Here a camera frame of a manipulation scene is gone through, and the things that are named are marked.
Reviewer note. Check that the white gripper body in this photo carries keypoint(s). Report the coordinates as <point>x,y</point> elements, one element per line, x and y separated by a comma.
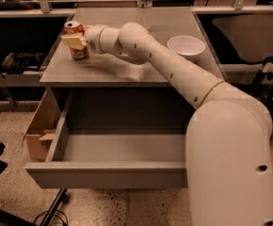
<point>91,39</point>

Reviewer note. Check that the orange soda can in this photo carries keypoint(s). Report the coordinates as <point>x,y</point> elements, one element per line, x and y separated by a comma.
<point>74,27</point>

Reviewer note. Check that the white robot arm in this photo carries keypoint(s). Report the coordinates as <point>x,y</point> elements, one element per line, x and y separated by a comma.
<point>228,158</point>

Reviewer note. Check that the grey cabinet with top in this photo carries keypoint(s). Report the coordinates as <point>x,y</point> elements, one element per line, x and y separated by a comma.
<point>111,69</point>

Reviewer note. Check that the grey open top drawer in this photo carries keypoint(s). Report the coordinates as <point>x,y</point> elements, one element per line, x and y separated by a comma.
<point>117,138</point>

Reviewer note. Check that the black items on shelf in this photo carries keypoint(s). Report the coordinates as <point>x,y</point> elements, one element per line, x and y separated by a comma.
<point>18,63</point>

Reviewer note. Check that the clear plastic water bottle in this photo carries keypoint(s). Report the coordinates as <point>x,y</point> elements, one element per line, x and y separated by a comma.
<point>144,12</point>

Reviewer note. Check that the white ceramic bowl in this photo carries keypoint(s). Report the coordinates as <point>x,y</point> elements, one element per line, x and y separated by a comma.
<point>189,47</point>

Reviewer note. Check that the brown cardboard box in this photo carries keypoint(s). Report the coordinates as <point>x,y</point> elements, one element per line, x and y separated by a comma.
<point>41,130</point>

